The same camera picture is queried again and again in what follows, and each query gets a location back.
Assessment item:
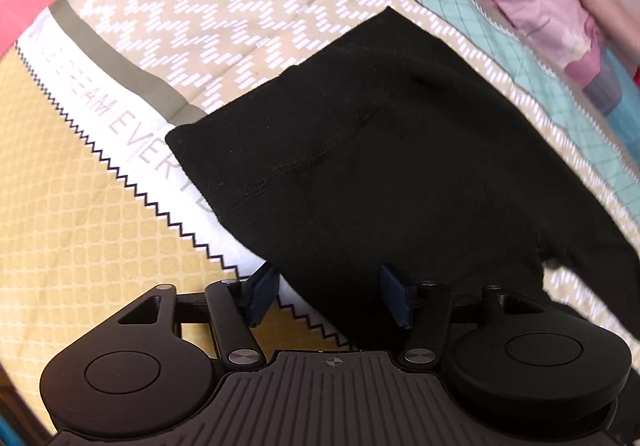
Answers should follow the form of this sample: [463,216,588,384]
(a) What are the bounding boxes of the teal grey striped pillow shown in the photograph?
[585,48,640,161]

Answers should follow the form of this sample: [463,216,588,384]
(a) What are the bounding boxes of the black pants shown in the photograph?
[166,9,639,350]

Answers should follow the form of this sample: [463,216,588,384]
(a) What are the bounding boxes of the patterned bed quilt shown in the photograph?
[1,0,639,418]

